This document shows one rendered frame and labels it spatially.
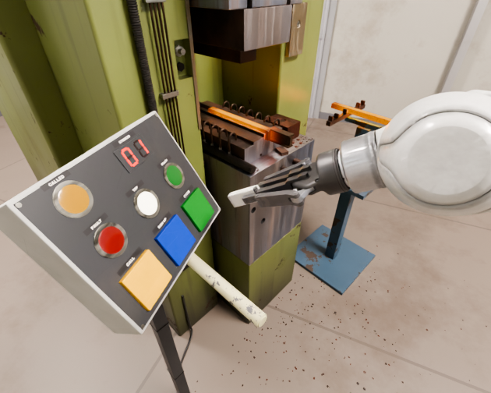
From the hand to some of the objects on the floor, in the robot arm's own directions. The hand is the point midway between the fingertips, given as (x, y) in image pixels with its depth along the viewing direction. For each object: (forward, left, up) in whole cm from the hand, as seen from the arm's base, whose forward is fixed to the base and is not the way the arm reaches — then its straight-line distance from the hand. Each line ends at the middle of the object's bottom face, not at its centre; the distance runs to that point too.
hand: (245, 196), depth 58 cm
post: (+23, +12, -107) cm, 110 cm away
